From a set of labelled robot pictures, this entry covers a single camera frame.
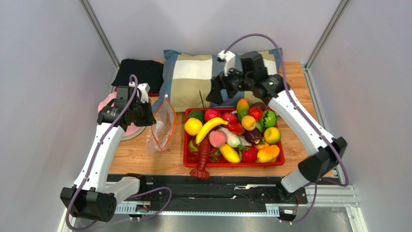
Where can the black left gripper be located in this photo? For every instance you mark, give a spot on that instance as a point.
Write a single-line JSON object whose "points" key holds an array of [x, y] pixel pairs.
{"points": [[150, 119]]}

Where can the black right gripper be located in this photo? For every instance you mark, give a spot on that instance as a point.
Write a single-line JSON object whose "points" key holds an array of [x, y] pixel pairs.
{"points": [[225, 85]]}

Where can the clear orange zip top bag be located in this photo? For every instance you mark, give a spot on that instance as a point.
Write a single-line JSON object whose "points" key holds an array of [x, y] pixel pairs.
{"points": [[159, 135]]}

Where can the green orange toy papaya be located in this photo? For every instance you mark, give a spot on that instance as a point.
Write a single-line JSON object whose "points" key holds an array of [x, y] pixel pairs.
{"points": [[242, 108]]}

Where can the pink toy peach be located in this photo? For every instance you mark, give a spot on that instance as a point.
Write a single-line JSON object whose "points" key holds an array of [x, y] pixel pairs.
{"points": [[217, 138]]}

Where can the orange yellow toy mango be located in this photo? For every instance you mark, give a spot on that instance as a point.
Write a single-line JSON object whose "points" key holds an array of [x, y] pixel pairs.
{"points": [[267, 154]]}

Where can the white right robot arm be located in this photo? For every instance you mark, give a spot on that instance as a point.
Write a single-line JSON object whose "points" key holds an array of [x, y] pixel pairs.
{"points": [[325, 150]]}

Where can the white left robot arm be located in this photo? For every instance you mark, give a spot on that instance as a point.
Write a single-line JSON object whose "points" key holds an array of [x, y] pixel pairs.
{"points": [[90, 197]]}

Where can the pink bucket hat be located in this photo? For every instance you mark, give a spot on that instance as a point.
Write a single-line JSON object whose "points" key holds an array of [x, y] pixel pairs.
{"points": [[132, 131]]}

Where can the dark purple toy plum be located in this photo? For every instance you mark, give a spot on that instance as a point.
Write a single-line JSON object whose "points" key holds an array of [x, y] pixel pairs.
{"points": [[259, 105]]}

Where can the red toy apple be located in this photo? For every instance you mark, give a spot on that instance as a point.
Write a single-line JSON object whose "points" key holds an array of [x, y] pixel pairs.
{"points": [[256, 113]]}

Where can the red toy pomegranate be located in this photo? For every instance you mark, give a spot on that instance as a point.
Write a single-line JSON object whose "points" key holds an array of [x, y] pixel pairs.
{"points": [[211, 113]]}

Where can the black folded cloth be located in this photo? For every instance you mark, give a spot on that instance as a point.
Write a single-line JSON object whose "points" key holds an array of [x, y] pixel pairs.
{"points": [[146, 71]]}

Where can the small orange toy fruit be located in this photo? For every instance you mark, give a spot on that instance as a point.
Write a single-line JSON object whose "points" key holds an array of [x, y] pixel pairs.
{"points": [[248, 122]]}

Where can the yellow toy banana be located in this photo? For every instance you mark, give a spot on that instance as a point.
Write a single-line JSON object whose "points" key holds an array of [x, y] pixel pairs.
{"points": [[203, 132]]}

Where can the red toy pepper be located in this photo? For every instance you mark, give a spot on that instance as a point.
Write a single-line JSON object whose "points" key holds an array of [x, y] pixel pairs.
{"points": [[236, 128]]}

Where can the blue beige checkered pillow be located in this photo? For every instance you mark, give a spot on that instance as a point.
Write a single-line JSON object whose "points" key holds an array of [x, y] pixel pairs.
{"points": [[185, 75]]}

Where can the dark green toy vegetable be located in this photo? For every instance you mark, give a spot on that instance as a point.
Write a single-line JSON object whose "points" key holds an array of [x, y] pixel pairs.
{"points": [[198, 114]]}

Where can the green toy watermelon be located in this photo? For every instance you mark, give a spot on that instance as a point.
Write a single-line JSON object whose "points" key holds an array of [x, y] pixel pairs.
{"points": [[268, 119]]}

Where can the yellow toy lemon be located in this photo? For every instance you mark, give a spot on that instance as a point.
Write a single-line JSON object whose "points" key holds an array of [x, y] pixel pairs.
{"points": [[193, 126]]}

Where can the red plastic tray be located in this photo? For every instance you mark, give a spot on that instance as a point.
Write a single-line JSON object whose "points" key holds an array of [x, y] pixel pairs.
{"points": [[190, 159]]}

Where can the dark purple toy eggplant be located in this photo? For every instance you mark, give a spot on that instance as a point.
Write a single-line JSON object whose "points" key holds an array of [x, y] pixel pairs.
{"points": [[253, 136]]}

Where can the yellow green toy apple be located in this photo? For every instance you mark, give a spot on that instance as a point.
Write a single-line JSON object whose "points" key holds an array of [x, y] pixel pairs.
{"points": [[272, 135]]}

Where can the yellow toy squash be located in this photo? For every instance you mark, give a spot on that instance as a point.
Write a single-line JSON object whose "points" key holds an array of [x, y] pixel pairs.
{"points": [[230, 154]]}

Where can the red toy lobster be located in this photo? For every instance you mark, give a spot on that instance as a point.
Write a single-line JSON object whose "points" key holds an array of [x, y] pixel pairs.
{"points": [[203, 150]]}

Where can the red toy tomato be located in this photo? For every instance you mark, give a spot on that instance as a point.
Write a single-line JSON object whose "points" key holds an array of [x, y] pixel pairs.
{"points": [[248, 154]]}

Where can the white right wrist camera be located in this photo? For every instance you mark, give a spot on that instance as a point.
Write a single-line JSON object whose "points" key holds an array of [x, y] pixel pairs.
{"points": [[228, 59]]}

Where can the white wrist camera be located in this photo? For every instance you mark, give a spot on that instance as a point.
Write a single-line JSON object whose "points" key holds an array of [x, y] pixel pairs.
{"points": [[228, 59], [139, 92]]}

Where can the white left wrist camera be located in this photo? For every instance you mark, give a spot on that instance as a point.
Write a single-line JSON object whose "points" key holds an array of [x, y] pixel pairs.
{"points": [[139, 92]]}

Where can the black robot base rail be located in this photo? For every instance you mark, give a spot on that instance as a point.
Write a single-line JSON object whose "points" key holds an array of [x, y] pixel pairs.
{"points": [[225, 195]]}

